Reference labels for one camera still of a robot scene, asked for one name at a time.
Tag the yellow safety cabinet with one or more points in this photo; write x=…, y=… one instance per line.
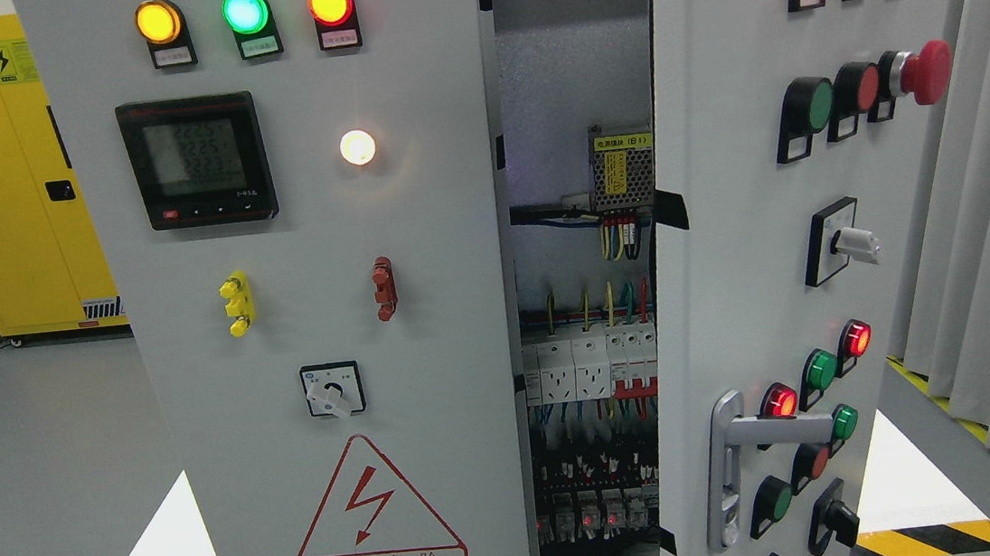
x=53, y=275

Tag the grey cabinet door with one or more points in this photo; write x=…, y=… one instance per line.
x=438, y=378
x=786, y=186

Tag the yellow terminal connector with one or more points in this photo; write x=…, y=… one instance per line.
x=236, y=291

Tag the silver door handle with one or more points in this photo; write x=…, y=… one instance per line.
x=730, y=432

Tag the lower relay terminal row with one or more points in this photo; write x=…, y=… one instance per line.
x=598, y=493

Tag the red indicator lamp left door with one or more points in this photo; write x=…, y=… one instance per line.
x=336, y=24

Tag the black digital power meter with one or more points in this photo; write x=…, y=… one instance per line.
x=198, y=161

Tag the white sockets breaker row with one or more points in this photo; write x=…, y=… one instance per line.
x=586, y=364

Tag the red terminal connector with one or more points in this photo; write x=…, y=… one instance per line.
x=386, y=296

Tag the green indicator lamp left door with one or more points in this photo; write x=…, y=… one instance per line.
x=254, y=28

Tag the metal mesh power supply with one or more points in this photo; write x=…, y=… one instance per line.
x=622, y=167

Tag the white glowing indicator lamp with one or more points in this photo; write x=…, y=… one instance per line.
x=358, y=147

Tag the red mushroom emergency button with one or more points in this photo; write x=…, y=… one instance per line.
x=925, y=73

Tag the red electric hazard sticker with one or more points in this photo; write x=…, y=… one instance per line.
x=370, y=508

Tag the yellow indicator lamp left door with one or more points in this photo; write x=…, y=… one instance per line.
x=163, y=27

